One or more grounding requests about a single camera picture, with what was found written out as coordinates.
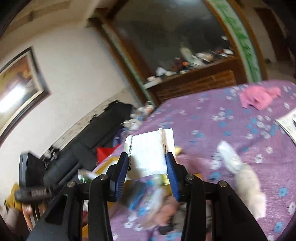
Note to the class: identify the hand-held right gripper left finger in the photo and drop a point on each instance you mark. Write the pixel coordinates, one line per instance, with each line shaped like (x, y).
(120, 176)

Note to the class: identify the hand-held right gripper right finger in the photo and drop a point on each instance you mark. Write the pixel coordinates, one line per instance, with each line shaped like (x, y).
(173, 178)

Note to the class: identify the white plastic packet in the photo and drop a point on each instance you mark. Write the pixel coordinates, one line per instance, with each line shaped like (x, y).
(148, 153)

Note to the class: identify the person's left hand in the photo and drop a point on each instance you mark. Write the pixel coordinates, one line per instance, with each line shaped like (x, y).
(27, 215)

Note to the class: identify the red bag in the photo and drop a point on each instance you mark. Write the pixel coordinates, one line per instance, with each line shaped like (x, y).
(104, 154)

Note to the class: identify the yellow cloth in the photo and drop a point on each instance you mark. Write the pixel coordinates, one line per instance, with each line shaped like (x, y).
(12, 197)

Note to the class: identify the clear blue printed packet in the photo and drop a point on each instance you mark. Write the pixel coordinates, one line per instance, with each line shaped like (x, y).
(141, 197)

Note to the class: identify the pink plush toy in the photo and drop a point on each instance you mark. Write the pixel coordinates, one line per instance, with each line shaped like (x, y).
(165, 212)

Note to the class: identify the black sofa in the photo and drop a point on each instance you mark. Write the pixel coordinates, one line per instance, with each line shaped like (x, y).
(76, 148)

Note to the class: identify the white rolled cloth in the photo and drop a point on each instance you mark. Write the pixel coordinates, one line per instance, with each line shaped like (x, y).
(229, 155)

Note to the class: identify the purple floral bed sheet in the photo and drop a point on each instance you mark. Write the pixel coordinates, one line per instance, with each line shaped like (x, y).
(208, 120)

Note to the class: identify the white sock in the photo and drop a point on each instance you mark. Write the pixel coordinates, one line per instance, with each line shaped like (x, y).
(249, 187)

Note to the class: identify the clutter of small things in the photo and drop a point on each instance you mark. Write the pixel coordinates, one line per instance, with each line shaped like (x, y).
(192, 62)

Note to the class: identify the pink cloth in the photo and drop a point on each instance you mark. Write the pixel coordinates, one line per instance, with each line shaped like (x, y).
(259, 97)

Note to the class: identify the black white patterned paper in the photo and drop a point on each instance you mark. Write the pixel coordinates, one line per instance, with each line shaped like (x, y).
(288, 124)

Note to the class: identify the wooden mirror cabinet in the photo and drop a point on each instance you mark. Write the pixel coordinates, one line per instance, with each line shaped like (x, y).
(175, 46)

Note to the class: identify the framed wall picture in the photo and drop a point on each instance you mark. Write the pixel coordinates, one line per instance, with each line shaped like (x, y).
(16, 90)

